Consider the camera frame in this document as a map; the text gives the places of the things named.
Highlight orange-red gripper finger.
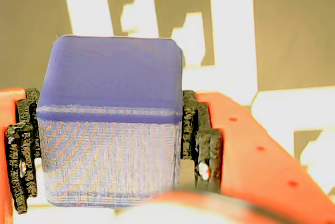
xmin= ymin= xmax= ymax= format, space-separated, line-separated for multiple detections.
xmin=0 ymin=87 xmax=41 ymax=224
xmin=182 ymin=89 xmax=335 ymax=224

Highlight blue cube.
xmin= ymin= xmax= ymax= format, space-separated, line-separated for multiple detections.
xmin=36 ymin=35 xmax=184 ymax=208

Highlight checkerboard marker mat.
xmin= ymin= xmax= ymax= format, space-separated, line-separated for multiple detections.
xmin=0 ymin=0 xmax=335 ymax=224

